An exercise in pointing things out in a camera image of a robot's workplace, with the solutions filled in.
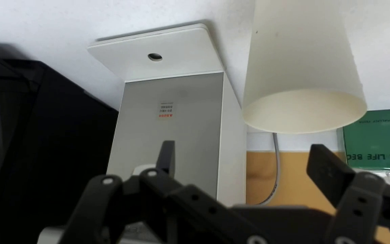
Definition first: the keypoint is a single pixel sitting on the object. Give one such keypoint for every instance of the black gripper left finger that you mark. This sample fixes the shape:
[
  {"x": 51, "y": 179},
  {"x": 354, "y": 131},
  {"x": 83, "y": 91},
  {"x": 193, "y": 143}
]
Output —
[{"x": 175, "y": 213}]

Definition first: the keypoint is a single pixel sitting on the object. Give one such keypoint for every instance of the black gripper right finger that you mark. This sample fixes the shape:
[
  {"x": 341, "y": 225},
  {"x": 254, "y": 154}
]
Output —
[{"x": 362, "y": 200}]

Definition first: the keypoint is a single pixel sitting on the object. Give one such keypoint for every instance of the cream paper cup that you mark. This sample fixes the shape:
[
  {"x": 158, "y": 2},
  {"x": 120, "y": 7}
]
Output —
[{"x": 301, "y": 71}]

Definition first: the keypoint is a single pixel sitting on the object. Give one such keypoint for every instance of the silver water dispenser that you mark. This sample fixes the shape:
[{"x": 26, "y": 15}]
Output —
[{"x": 175, "y": 89}]

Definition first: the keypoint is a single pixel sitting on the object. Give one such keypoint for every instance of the green tissue box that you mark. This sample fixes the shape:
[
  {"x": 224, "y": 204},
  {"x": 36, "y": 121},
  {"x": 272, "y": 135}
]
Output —
[{"x": 368, "y": 141}]

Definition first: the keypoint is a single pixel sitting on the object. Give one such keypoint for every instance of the black microwave oven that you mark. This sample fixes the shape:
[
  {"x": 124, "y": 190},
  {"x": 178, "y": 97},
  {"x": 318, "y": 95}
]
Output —
[{"x": 54, "y": 139}]

